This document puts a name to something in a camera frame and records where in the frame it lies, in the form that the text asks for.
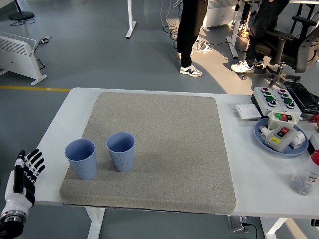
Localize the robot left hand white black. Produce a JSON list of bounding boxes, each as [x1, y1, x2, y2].
[[1, 148, 47, 215]]

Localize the white wall switch panel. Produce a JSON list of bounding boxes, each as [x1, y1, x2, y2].
[[235, 104, 262, 120]]

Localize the grey-brown mat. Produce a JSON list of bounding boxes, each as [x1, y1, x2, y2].
[[59, 92, 237, 215]]

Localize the white push-button control box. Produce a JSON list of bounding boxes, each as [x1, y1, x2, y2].
[[251, 87, 285, 117], [271, 88, 304, 114]]

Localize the black floor cable tangle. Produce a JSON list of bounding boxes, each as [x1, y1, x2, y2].
[[163, 21, 185, 49]]

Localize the blue ribbed cup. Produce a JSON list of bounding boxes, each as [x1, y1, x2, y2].
[[106, 131, 137, 172], [64, 138, 97, 180]]

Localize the white panel heater on feet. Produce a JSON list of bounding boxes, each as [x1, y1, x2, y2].
[[0, 31, 48, 86]]

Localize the black wrapped flat object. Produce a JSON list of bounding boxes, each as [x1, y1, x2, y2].
[[284, 81, 319, 115]]

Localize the seated person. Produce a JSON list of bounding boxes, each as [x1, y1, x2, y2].
[[231, 0, 291, 74]]

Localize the white switch box yellow label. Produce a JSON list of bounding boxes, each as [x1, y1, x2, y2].
[[259, 124, 298, 152]]

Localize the blue plate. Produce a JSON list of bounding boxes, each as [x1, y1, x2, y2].
[[254, 118, 309, 157]]

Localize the white desk leg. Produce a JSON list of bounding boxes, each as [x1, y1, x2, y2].
[[125, 0, 137, 39], [226, 0, 246, 59]]

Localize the white switch box green red buttons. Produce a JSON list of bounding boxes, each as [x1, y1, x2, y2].
[[267, 111, 302, 130]]

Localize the white pipe fitting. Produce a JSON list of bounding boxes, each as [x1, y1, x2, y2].
[[292, 130, 307, 149]]

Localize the standing person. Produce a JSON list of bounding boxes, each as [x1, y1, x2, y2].
[[176, 0, 209, 78]]

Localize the black fan stand base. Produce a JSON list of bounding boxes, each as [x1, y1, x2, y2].
[[9, 0, 35, 21]]

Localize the black office chair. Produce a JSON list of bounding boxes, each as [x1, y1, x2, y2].
[[240, 14, 319, 88]]

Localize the clear bottle red cap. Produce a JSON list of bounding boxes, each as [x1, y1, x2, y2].
[[289, 149, 319, 196]]

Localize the white table leg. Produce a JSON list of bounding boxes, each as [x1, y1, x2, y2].
[[261, 218, 290, 239], [86, 206, 106, 239]]

